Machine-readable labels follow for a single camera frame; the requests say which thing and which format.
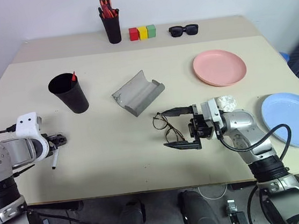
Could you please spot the tall black pen cup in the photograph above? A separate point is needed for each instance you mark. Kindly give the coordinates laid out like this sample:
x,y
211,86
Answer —
x,y
113,29

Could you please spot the white marker with black tip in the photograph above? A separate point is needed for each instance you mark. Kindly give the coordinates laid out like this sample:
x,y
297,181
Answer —
x,y
54,160

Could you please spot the grey glasses case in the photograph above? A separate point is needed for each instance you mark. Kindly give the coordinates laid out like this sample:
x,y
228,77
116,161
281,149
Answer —
x,y
139,97

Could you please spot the dark rounded shape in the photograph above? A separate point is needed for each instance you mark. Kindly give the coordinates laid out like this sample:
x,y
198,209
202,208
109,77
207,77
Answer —
x,y
198,211
129,222

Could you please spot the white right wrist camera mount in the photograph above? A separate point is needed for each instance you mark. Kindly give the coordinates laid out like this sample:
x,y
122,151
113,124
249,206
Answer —
x,y
211,110

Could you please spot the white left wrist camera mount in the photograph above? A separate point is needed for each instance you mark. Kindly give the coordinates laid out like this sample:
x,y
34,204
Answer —
x,y
27,126

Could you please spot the black sunglasses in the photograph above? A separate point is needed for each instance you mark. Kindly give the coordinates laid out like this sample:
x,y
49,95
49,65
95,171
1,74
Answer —
x,y
176,31

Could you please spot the orange capped marker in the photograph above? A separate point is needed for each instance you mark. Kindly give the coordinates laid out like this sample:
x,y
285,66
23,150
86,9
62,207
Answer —
x,y
102,1
108,0

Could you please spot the tortoiseshell glasses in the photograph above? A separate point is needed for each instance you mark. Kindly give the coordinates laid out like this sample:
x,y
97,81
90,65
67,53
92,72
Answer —
x,y
169,127

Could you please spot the green block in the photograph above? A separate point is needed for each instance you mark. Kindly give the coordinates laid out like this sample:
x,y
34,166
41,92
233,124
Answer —
x,y
151,31

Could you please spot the black capped marker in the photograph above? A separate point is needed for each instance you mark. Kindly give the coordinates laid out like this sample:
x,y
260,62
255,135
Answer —
x,y
99,11
117,10

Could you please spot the pink plate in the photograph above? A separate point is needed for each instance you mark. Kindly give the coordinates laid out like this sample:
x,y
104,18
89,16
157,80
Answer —
x,y
220,67

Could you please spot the white crumpled paper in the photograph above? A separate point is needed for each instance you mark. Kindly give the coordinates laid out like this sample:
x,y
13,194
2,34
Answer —
x,y
228,103

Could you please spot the red block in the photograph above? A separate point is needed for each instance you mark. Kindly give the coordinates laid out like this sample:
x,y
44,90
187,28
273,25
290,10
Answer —
x,y
133,34

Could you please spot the red marker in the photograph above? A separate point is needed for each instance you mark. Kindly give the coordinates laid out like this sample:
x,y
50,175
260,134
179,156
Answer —
x,y
73,77

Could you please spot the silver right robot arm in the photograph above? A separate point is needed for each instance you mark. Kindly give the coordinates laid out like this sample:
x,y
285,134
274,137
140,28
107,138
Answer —
x,y
237,123

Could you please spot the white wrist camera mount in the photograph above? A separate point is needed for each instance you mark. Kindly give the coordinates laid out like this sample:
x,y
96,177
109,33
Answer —
x,y
211,110
27,126

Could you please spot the small grey box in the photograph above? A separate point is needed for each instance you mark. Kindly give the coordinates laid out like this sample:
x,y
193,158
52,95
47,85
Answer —
x,y
231,205

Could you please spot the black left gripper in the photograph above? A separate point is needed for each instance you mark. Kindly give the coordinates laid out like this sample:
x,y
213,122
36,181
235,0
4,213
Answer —
x,y
58,140

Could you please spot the black table frame bar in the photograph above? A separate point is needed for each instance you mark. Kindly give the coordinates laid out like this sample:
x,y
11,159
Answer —
x,y
55,208

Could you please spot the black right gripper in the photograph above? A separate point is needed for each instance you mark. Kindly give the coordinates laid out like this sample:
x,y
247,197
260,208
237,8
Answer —
x,y
200,128

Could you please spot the yellow block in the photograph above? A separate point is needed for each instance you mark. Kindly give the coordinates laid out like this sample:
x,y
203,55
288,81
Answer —
x,y
142,33

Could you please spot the blue plate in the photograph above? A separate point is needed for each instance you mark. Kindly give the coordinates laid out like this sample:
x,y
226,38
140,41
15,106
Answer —
x,y
293,117

